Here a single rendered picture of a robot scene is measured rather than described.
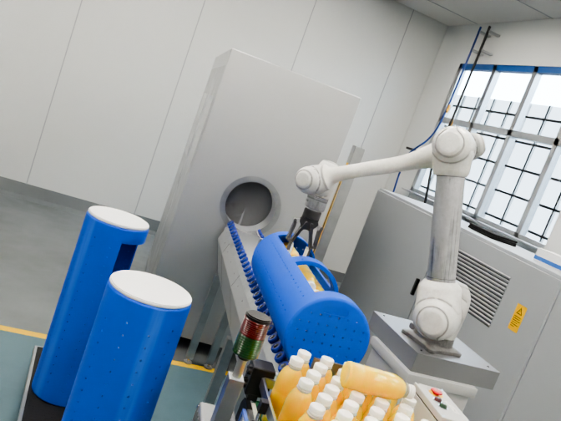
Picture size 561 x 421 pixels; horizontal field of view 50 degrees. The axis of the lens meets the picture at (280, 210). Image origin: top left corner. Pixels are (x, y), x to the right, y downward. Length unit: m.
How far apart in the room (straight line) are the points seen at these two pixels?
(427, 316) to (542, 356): 1.36
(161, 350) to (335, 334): 0.56
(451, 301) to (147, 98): 5.05
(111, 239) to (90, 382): 0.82
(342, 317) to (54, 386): 1.50
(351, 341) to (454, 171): 0.69
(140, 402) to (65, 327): 0.89
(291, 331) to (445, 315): 0.55
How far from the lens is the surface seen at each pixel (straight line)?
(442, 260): 2.21
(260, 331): 1.41
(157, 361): 2.04
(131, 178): 6.84
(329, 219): 3.35
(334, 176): 2.34
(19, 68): 6.75
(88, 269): 2.77
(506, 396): 3.47
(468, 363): 2.50
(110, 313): 2.00
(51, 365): 2.98
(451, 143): 2.16
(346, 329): 2.00
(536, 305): 3.41
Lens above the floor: 1.70
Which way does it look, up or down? 8 degrees down
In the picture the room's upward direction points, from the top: 20 degrees clockwise
